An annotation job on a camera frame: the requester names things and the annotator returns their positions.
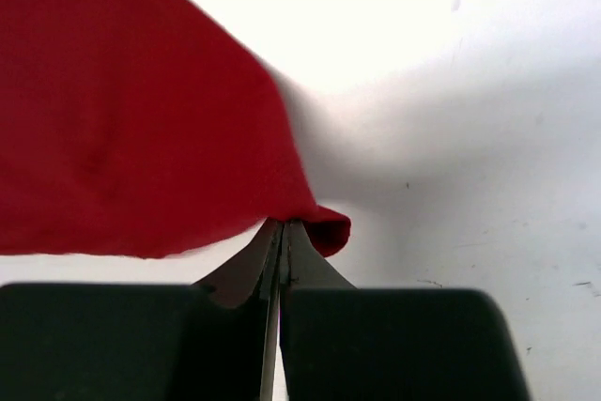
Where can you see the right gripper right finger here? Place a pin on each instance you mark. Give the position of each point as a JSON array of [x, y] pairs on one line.
[[319, 329]]

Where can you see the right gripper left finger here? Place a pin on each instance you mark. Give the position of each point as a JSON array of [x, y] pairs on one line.
[[234, 330]]

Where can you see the red t shirt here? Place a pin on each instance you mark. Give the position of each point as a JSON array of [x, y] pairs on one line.
[[141, 128]]

